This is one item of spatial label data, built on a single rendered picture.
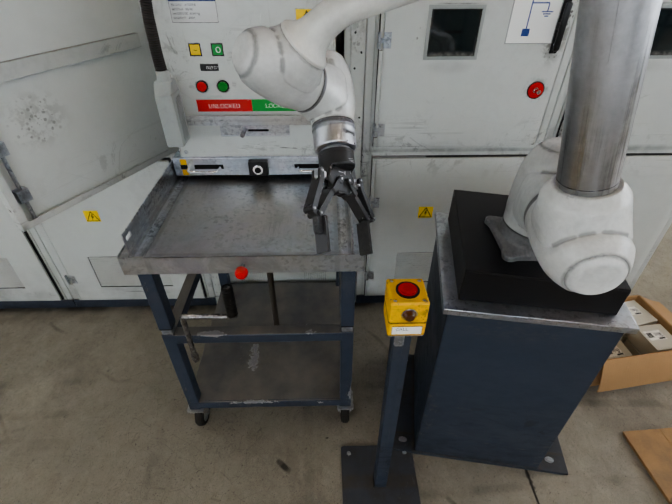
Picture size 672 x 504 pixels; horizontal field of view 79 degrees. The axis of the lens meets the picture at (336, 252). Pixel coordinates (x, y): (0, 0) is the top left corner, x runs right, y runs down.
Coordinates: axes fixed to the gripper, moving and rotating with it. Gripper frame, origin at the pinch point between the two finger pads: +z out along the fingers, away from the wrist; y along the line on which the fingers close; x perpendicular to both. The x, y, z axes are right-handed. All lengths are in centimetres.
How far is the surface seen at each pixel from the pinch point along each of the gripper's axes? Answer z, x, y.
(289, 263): -0.5, 24.7, 7.5
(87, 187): -33, 86, -18
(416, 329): 17.9, -6.3, 13.0
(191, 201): -24, 58, 1
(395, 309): 13.2, -5.7, 6.8
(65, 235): -30, 149, -6
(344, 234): -7.3, 16.0, 20.1
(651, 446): 73, -31, 126
